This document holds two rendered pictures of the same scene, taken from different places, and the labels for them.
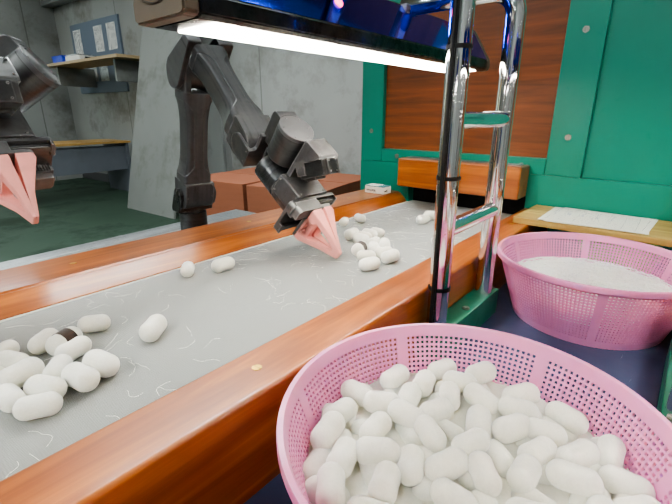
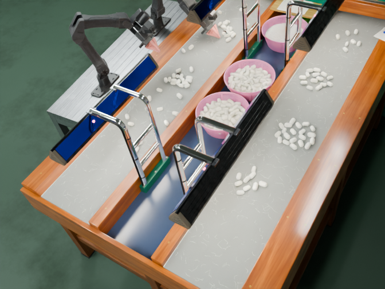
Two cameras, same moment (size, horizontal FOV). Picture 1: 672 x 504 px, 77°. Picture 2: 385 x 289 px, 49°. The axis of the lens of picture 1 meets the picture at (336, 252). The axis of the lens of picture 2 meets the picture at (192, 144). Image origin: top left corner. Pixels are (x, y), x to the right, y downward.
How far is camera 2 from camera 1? 1.90 m
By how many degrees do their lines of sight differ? 31
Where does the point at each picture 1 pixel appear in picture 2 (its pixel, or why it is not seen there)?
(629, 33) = not seen: outside the picture
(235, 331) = (206, 66)
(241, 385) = (216, 77)
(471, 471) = (250, 82)
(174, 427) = (211, 84)
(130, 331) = (185, 70)
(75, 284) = (162, 61)
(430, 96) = not seen: outside the picture
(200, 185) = (161, 10)
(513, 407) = (256, 72)
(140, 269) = (172, 53)
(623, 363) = not seen: hidden behind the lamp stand
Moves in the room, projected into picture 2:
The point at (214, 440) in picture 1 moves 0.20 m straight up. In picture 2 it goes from (215, 85) to (212, 54)
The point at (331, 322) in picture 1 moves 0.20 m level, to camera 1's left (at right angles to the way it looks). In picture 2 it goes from (226, 62) to (189, 69)
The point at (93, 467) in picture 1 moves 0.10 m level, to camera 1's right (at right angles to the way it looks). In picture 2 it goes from (205, 89) to (224, 86)
